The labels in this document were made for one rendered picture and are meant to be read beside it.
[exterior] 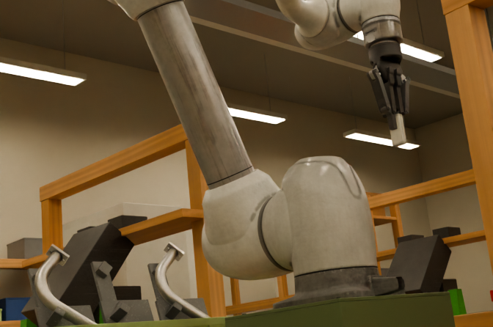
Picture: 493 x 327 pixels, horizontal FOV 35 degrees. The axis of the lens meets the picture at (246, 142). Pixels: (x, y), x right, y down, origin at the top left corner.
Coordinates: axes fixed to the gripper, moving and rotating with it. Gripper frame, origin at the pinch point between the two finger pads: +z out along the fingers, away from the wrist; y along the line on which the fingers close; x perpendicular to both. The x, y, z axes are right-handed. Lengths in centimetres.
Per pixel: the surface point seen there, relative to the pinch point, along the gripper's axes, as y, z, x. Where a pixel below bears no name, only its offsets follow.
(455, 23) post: -65, -49, -22
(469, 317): -5.1, 42.1, 6.9
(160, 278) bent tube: 15, 22, -76
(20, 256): -182, -75, -625
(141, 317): 22, 32, -76
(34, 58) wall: -223, -313, -674
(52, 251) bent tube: 44, 14, -83
